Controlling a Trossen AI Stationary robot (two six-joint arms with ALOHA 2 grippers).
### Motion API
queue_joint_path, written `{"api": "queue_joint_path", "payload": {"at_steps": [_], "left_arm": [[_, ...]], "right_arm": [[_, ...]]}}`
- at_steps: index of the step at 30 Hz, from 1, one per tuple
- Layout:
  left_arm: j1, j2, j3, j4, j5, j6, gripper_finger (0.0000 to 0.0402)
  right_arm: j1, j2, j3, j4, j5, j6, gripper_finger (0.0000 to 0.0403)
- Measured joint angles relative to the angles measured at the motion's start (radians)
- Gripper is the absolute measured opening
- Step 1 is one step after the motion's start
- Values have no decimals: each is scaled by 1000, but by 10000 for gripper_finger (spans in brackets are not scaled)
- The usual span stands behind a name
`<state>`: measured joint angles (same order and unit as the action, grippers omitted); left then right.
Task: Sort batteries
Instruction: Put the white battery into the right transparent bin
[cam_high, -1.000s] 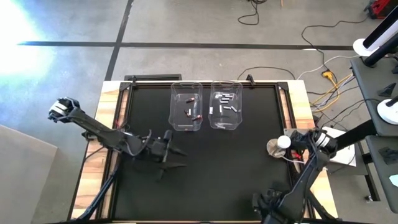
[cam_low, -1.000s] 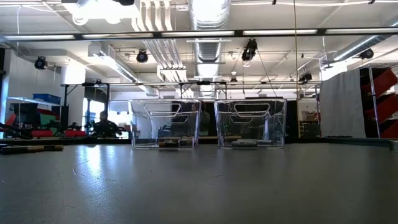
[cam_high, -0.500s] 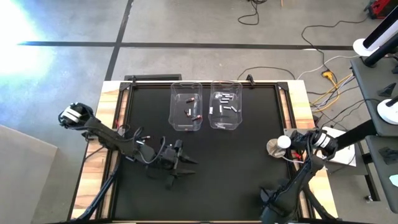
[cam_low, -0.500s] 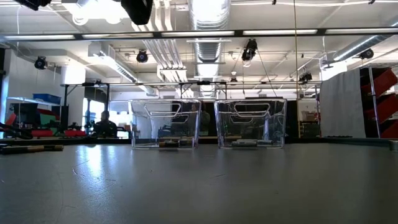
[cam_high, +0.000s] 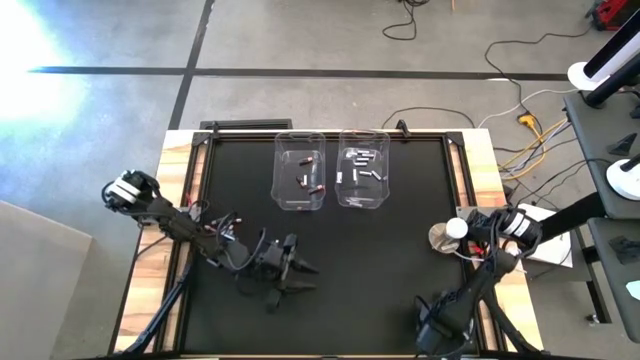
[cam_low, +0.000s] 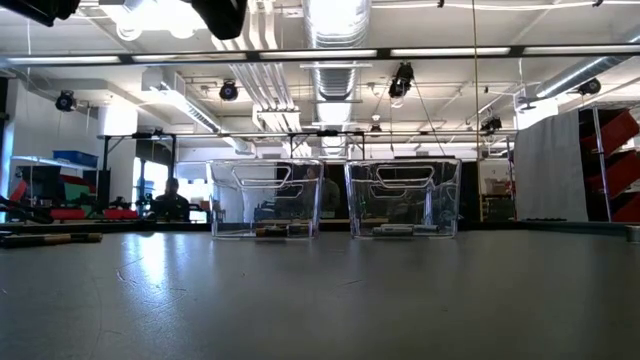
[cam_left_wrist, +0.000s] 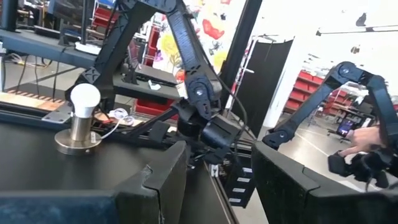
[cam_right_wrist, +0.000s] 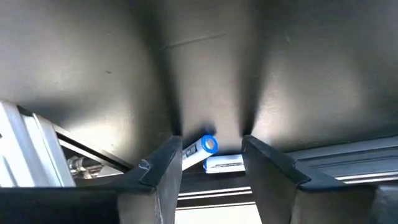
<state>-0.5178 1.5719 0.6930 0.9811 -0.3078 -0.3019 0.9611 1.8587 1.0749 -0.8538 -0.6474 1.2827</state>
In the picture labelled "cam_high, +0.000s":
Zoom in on clear plastic bin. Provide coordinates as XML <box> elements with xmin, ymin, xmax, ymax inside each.
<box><xmin>334</xmin><ymin>128</ymin><xmax>392</xmax><ymax>210</ymax></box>
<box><xmin>270</xmin><ymin>129</ymin><xmax>328</xmax><ymax>212</ymax></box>

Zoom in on long black floor cable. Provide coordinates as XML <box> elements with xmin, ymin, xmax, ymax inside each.
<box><xmin>483</xmin><ymin>27</ymin><xmax>596</xmax><ymax>119</ymax></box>

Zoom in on white round stand base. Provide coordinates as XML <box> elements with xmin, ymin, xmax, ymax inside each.
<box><xmin>605</xmin><ymin>154</ymin><xmax>640</xmax><ymax>202</ymax></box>
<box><xmin>567</xmin><ymin>60</ymin><xmax>609</xmax><ymax>92</ymax></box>

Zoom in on red tool case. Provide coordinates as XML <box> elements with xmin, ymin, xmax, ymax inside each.
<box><xmin>585</xmin><ymin>0</ymin><xmax>635</xmax><ymax>32</ymax></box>

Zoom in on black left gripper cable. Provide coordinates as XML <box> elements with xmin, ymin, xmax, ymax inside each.
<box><xmin>214</xmin><ymin>212</ymin><xmax>269</xmax><ymax>274</ymax></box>

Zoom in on black and white post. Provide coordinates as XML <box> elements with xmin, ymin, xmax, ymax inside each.
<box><xmin>582</xmin><ymin>8</ymin><xmax>640</xmax><ymax>109</ymax></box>

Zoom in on yellow cable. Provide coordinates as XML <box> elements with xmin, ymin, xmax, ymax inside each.
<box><xmin>499</xmin><ymin>117</ymin><xmax>569</xmax><ymax>181</ymax></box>

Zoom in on black flat part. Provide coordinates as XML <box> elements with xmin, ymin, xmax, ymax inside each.
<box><xmin>608</xmin><ymin>234</ymin><xmax>640</xmax><ymax>265</ymax></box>

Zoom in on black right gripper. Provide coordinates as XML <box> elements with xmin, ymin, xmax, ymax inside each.
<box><xmin>414</xmin><ymin>298</ymin><xmax>477</xmax><ymax>358</ymax></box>

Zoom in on gray side table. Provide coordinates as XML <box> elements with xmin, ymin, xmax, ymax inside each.
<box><xmin>563</xmin><ymin>89</ymin><xmax>640</xmax><ymax>221</ymax></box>
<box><xmin>585</xmin><ymin>215</ymin><xmax>640</xmax><ymax>346</ymax></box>

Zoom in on short black floor cable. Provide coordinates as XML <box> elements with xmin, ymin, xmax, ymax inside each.
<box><xmin>381</xmin><ymin>0</ymin><xmax>432</xmax><ymax>42</ymax></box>

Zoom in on black diagonal beam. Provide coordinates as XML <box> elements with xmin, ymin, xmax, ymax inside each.
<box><xmin>537</xmin><ymin>192</ymin><xmax>609</xmax><ymax>241</ymax></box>

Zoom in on black bar behind table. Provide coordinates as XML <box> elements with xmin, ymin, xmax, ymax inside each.
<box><xmin>198</xmin><ymin>118</ymin><xmax>294</xmax><ymax>132</ymax></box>

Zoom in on white floor cable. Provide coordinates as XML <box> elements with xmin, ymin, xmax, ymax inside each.
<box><xmin>477</xmin><ymin>87</ymin><xmax>581</xmax><ymax>129</ymax></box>

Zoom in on gray cabinet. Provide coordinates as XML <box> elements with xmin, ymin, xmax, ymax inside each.
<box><xmin>0</xmin><ymin>199</ymin><xmax>95</xmax><ymax>360</ymax></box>

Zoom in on black triangular bracket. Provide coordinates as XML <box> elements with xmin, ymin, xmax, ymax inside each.
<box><xmin>607</xmin><ymin>132</ymin><xmax>639</xmax><ymax>157</ymax></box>

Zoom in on white board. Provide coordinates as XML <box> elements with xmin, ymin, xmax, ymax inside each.
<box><xmin>524</xmin><ymin>202</ymin><xmax>575</xmax><ymax>265</ymax></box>

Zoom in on black table mat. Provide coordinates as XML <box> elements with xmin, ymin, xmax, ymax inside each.
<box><xmin>180</xmin><ymin>137</ymin><xmax>482</xmax><ymax>357</ymax></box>

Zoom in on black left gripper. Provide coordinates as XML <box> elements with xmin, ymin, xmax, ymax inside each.
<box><xmin>252</xmin><ymin>241</ymin><xmax>320</xmax><ymax>296</ymax></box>

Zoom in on black aluminium table frame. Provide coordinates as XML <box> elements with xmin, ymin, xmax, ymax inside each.
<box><xmin>107</xmin><ymin>127</ymin><xmax>546</xmax><ymax>360</ymax></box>

